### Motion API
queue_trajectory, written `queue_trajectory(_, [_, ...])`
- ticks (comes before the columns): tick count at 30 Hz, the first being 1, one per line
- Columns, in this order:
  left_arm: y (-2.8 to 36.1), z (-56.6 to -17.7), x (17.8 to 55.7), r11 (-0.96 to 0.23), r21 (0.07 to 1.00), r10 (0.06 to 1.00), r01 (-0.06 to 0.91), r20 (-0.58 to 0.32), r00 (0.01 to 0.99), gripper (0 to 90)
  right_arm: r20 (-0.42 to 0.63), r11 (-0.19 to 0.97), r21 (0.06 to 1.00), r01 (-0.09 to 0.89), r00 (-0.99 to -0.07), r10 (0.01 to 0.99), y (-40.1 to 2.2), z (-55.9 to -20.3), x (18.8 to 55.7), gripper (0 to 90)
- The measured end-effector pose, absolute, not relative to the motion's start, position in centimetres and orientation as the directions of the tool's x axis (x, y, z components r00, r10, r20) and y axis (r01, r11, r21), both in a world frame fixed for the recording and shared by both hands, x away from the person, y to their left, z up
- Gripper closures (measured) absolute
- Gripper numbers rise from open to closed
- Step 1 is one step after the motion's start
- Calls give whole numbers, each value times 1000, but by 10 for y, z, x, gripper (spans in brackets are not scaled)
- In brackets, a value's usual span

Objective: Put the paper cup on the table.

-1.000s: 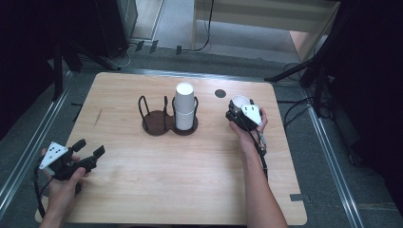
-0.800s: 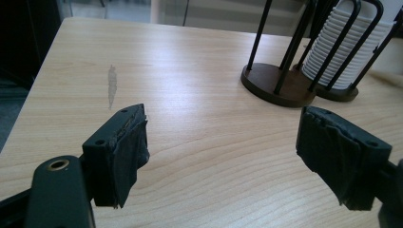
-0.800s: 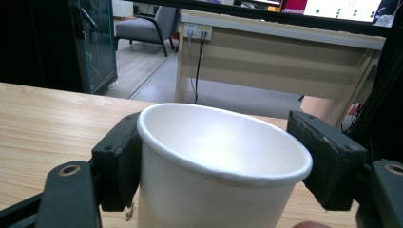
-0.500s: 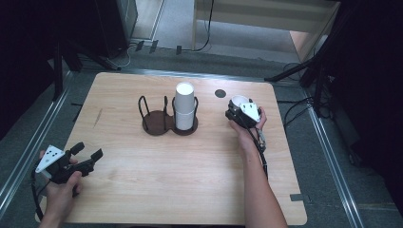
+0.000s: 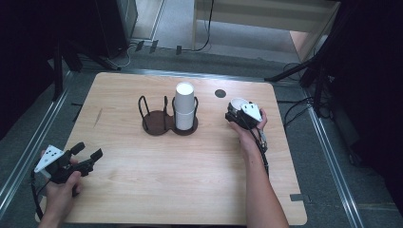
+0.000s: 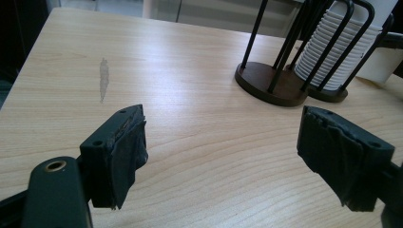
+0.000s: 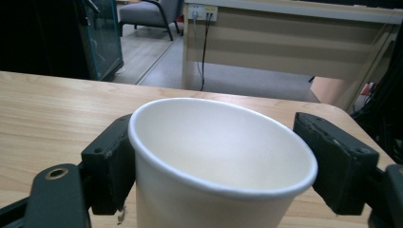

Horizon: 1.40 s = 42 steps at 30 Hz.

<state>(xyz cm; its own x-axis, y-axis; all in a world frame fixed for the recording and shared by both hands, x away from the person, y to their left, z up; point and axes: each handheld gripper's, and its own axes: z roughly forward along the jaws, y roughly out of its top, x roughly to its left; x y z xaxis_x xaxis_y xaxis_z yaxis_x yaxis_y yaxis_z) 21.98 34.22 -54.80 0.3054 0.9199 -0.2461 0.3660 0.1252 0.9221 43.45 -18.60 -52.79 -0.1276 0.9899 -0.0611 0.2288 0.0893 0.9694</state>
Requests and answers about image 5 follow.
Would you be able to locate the metal floor rail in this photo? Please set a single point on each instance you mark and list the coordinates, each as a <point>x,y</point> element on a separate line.
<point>335,171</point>
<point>28,148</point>

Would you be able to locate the black floor tape strips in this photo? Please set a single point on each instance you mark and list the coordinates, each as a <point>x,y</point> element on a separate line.
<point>77,112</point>

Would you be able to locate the person's left hand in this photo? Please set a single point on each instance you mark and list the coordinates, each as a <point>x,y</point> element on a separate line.
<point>60,198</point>

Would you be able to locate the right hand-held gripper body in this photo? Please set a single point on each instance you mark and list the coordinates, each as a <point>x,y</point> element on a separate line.
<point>247,118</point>

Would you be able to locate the dark cabinet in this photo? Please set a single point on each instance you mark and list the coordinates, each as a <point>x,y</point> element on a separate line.
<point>112,25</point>

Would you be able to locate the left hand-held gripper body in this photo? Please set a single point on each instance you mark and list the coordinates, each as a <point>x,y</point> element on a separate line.
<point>60,171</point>

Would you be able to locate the person's right hand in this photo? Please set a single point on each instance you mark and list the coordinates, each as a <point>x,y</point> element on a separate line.
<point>247,136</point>

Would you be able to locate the pale wooden furniture frame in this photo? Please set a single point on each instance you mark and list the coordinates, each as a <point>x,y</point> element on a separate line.
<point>253,17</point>

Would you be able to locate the dark curtain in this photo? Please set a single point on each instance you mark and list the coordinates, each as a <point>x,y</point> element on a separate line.
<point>25,63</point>
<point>374,82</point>

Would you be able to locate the stack of white cups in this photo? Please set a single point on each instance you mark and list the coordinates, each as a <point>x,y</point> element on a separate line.
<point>184,106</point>

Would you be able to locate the black metal stand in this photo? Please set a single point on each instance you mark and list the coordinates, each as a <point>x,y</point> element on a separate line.
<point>58,72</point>
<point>318,82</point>

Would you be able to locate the black round table grommet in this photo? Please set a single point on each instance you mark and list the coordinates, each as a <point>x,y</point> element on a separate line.
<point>220,93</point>

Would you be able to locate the white disposable paper cup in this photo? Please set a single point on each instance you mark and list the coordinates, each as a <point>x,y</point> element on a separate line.
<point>238,102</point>

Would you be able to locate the small black floor block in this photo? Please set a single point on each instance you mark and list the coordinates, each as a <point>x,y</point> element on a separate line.
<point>153,46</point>
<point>179,50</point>
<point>139,46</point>

